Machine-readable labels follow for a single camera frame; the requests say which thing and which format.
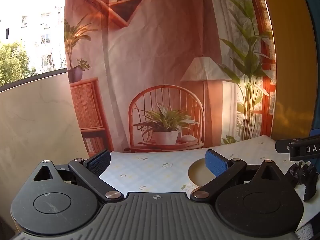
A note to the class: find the floral checked tablecloth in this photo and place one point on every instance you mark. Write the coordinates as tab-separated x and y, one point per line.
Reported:
150	170

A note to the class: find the green tree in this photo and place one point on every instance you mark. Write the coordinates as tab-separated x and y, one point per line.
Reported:
12	62

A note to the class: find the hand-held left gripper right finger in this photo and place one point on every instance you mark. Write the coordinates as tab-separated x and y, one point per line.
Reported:
216	163

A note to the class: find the yellow wooden panel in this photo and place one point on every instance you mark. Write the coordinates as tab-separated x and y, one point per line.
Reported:
290	55

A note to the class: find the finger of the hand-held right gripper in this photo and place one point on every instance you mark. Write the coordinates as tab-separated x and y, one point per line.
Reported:
282	146

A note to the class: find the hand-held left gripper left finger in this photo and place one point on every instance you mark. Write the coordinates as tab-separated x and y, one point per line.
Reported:
100	162

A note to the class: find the blue curtain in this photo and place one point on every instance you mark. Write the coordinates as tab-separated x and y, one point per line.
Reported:
316	30

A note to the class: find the white apartment building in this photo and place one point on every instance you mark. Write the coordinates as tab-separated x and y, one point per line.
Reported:
42	30

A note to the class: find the printed room scene wall tapestry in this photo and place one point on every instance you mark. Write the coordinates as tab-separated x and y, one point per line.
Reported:
162	42

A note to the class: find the cream plate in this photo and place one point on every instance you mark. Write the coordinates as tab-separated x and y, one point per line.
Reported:
197	172

